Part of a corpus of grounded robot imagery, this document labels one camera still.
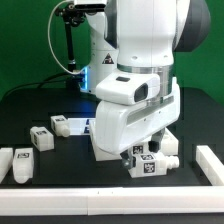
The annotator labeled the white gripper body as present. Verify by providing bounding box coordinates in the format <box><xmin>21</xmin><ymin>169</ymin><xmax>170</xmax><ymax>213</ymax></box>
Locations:
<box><xmin>95</xmin><ymin>78</ymin><xmax>180</xmax><ymax>155</ymax></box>

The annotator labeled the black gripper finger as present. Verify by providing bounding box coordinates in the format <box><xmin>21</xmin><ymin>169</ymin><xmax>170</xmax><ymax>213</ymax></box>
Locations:
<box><xmin>148</xmin><ymin>129</ymin><xmax>165</xmax><ymax>153</ymax></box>
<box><xmin>120</xmin><ymin>150</ymin><xmax>134</xmax><ymax>169</ymax></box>

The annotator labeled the white square table top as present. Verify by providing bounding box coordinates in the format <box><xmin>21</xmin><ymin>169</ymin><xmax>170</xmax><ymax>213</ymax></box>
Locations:
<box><xmin>89</xmin><ymin>119</ymin><xmax>179</xmax><ymax>161</ymax></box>

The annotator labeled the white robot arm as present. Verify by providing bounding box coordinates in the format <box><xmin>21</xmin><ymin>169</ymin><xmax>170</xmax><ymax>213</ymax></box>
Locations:
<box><xmin>74</xmin><ymin>0</ymin><xmax>210</xmax><ymax>169</ymax></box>

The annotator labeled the white tag sheet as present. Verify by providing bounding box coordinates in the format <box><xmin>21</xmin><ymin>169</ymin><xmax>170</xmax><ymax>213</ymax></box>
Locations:
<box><xmin>68</xmin><ymin>118</ymin><xmax>94</xmax><ymax>136</ymax></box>

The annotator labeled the white block left edge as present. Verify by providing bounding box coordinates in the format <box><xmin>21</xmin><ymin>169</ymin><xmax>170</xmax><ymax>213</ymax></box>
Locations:
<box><xmin>0</xmin><ymin>148</ymin><xmax>13</xmax><ymax>183</ymax></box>

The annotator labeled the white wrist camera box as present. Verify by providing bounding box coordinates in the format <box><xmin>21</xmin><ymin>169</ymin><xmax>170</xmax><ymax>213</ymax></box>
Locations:
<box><xmin>96</xmin><ymin>69</ymin><xmax>160</xmax><ymax>105</ymax></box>

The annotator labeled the white front rail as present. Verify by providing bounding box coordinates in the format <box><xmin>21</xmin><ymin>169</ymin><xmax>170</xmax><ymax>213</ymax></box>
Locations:
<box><xmin>0</xmin><ymin>186</ymin><xmax>224</xmax><ymax>216</ymax></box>

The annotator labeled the white rail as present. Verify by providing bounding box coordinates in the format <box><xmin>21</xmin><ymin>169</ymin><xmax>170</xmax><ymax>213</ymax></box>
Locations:
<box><xmin>0</xmin><ymin>186</ymin><xmax>224</xmax><ymax>216</ymax></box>
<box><xmin>196</xmin><ymin>145</ymin><xmax>224</xmax><ymax>186</ymax></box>

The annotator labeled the white right rail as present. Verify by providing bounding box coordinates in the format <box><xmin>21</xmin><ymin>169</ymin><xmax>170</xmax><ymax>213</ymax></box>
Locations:
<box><xmin>196</xmin><ymin>145</ymin><xmax>224</xmax><ymax>186</ymax></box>

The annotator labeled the black cable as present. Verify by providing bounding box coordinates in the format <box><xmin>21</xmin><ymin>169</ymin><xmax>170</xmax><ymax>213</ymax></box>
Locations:
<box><xmin>1</xmin><ymin>71</ymin><xmax>73</xmax><ymax>100</ymax></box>

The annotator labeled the black camera stand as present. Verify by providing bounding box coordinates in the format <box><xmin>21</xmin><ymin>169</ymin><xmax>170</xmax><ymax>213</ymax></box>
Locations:
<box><xmin>55</xmin><ymin>3</ymin><xmax>85</xmax><ymax>91</ymax></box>

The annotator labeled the white cable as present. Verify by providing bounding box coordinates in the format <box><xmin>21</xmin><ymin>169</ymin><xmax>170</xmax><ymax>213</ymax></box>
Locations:
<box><xmin>47</xmin><ymin>0</ymin><xmax>86</xmax><ymax>75</ymax></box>

